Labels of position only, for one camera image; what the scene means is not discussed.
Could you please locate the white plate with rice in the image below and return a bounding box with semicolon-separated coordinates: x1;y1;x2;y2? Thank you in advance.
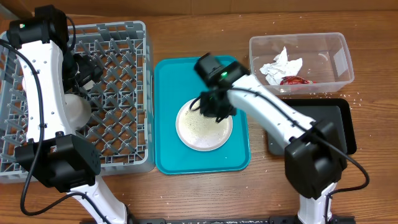
175;99;233;152

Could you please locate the grey dishwasher rack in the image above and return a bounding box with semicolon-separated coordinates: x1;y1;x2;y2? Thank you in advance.
1;21;155;184

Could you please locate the teal plastic tray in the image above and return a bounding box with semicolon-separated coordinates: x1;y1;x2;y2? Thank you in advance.
154;57;251;175

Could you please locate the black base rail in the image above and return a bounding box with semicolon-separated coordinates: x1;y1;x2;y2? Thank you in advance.
138;215;302;224

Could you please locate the clear plastic bin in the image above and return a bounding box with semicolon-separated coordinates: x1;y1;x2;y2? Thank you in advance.
249;32;354;95

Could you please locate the red snack wrapper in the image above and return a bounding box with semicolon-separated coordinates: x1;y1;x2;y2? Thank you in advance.
280;76;314;85

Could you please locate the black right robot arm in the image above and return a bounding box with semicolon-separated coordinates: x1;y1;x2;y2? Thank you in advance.
190;54;347;223

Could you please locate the white napkin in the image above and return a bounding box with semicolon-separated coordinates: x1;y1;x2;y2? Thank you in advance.
259;47;303;85

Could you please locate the black tray bin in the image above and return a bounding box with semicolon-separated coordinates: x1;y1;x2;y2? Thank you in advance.
283;98;357;155

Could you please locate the grey metal bowl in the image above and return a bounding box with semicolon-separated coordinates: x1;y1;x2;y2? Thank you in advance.
65;94;91;131

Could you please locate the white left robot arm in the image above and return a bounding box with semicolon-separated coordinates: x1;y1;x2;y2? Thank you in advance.
1;5;135;223

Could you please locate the white plastic cup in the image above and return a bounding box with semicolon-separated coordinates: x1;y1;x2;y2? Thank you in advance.
83;80;96;91

